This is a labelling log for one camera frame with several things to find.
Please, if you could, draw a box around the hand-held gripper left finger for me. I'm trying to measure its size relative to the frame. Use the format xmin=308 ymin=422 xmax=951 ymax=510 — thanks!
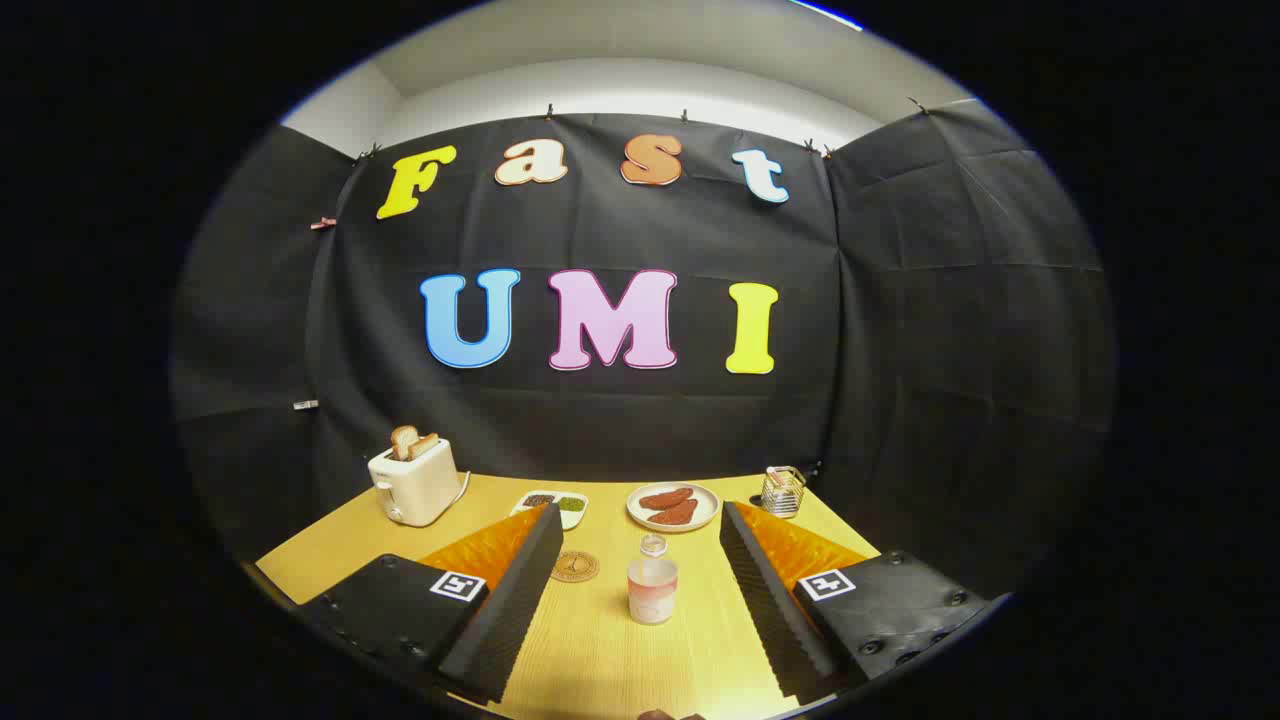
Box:
xmin=296 ymin=502 xmax=565 ymax=705

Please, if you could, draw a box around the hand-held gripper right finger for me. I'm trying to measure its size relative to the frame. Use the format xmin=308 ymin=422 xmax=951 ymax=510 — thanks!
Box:
xmin=719 ymin=501 xmax=1001 ymax=706

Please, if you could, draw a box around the clear juice bottle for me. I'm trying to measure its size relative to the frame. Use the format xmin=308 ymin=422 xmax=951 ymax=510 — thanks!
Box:
xmin=627 ymin=534 xmax=679 ymax=626

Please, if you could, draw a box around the wooden table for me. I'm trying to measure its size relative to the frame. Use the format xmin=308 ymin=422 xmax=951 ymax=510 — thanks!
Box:
xmin=256 ymin=472 xmax=883 ymax=720

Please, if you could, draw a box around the white round plate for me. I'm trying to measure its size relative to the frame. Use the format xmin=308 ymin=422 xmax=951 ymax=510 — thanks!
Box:
xmin=626 ymin=483 xmax=721 ymax=532

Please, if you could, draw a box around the white divided dish with grains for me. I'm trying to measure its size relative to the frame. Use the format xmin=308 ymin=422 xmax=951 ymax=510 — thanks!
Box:
xmin=511 ymin=490 xmax=589 ymax=531

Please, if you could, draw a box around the white toaster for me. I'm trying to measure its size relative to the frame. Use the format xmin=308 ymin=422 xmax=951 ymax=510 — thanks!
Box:
xmin=367 ymin=438 xmax=463 ymax=528

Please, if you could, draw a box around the metal wire holder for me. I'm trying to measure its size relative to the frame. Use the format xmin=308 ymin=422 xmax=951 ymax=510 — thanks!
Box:
xmin=761 ymin=466 xmax=807 ymax=519

